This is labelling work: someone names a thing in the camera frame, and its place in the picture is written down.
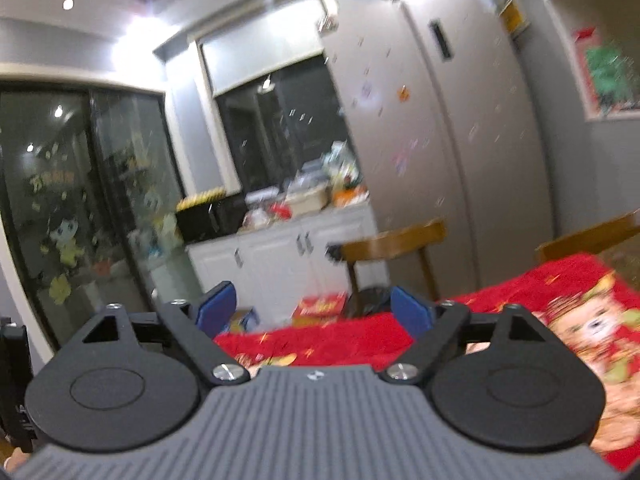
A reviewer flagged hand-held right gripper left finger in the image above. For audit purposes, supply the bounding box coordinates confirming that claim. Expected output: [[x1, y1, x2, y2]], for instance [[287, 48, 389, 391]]
[[80, 280, 252, 387]]

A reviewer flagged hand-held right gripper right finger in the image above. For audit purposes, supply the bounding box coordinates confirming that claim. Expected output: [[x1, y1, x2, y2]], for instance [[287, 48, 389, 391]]
[[380, 286, 553, 386]]

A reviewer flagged person's left hand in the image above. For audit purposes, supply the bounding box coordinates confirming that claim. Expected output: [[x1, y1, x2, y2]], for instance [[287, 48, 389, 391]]
[[7, 447, 32, 472]]

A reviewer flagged wooden chair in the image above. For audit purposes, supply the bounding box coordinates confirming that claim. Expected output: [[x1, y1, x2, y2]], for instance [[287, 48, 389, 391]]
[[534, 211, 640, 264], [326, 219, 449, 312]]

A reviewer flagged white cabinet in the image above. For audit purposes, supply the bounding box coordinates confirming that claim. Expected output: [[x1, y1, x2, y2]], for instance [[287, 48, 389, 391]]
[[185, 204, 382, 327]]

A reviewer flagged red cardboard box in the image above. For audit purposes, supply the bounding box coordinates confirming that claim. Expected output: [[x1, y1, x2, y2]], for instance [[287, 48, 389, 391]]
[[291, 293, 348, 329]]

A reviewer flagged black microwave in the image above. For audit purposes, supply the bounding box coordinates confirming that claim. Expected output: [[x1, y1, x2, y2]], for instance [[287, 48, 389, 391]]
[[174, 192, 249, 244]]

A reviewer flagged yellow cloth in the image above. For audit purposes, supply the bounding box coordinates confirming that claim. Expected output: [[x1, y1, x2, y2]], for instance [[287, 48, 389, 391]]
[[175, 187, 227, 211]]

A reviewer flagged glass sliding door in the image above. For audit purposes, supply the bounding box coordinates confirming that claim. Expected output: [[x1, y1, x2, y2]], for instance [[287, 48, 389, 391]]
[[0, 86, 202, 357]]

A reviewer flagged red printed blanket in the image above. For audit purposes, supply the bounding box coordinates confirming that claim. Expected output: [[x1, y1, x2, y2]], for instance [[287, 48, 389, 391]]
[[214, 252, 640, 472]]

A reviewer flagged beige plastic bin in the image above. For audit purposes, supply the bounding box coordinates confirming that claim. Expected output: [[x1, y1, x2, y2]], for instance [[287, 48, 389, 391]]
[[285, 187, 331, 216]]

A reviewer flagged silver refrigerator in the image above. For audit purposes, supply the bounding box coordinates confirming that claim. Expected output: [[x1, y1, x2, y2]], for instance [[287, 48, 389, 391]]
[[320, 0, 557, 288]]

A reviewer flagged dark window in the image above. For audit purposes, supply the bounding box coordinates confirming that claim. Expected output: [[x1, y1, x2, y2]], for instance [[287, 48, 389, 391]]
[[214, 54, 352, 197]]

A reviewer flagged yellow fridge side sign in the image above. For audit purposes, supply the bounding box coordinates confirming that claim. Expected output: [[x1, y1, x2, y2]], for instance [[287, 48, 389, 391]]
[[499, 0, 529, 37]]

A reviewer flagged wall poster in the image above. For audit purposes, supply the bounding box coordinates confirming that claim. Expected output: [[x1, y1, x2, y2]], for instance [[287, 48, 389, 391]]
[[571, 26, 640, 117]]

